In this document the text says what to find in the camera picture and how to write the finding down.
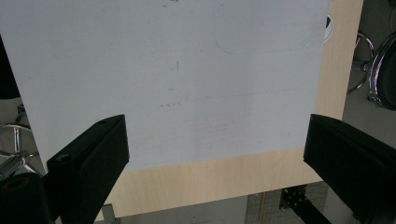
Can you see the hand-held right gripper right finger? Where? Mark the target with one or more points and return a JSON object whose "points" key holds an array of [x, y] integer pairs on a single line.
{"points": [[351, 165]]}

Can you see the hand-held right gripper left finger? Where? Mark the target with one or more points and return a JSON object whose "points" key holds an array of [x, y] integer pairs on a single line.
{"points": [[90, 161]]}

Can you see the chrome stool base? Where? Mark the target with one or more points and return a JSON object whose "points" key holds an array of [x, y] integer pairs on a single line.
{"points": [[15, 152]]}

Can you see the light wooden table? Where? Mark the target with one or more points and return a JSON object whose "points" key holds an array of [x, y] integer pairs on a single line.
{"points": [[199, 186]]}

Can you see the white paper sheet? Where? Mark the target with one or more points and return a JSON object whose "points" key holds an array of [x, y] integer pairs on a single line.
{"points": [[174, 81]]}

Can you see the black metal table bracket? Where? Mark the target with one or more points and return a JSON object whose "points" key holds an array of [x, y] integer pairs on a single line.
{"points": [[300, 202]]}

